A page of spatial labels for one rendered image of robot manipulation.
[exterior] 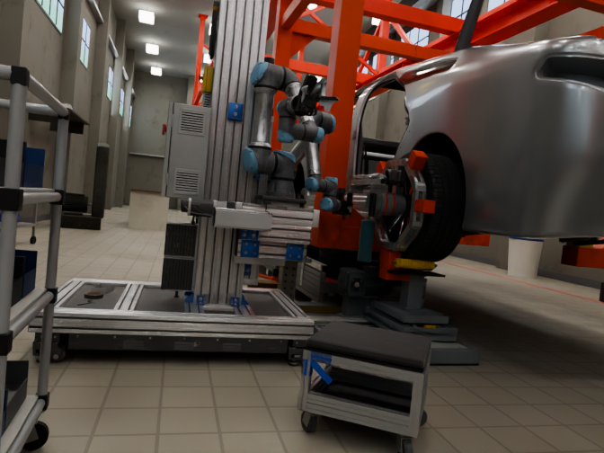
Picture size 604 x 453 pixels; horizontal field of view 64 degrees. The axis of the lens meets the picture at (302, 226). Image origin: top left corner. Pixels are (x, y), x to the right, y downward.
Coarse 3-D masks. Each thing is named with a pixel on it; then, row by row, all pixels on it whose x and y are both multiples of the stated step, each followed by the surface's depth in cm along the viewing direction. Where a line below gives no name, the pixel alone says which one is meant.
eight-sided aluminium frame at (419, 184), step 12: (384, 168) 303; (408, 168) 274; (420, 180) 269; (420, 192) 267; (420, 216) 266; (384, 228) 308; (408, 228) 268; (420, 228) 268; (384, 240) 301; (408, 240) 276
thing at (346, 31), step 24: (336, 0) 328; (360, 0) 321; (336, 24) 324; (360, 24) 322; (336, 48) 320; (336, 72) 319; (336, 96) 320; (336, 120) 321; (336, 144) 323; (336, 168) 324; (336, 216) 326; (312, 240) 335; (336, 240) 326
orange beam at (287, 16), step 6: (294, 0) 454; (300, 0) 432; (306, 0) 429; (312, 0) 428; (294, 6) 452; (300, 6) 444; (306, 6) 443; (288, 12) 475; (294, 12) 458; (300, 12) 457; (282, 18) 496; (288, 18) 475; (294, 18) 473; (282, 24) 494; (288, 24) 492
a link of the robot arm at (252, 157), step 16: (256, 64) 233; (272, 64) 234; (256, 80) 230; (272, 80) 231; (256, 96) 234; (272, 96) 235; (256, 112) 233; (256, 128) 233; (256, 144) 232; (256, 160) 231; (272, 160) 235
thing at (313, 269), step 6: (300, 264) 383; (306, 264) 376; (312, 264) 356; (318, 264) 342; (324, 264) 341; (300, 270) 382; (306, 270) 369; (312, 270) 354; (318, 270) 350; (300, 276) 378; (312, 276) 353; (318, 276) 342; (324, 276) 337; (300, 282) 377
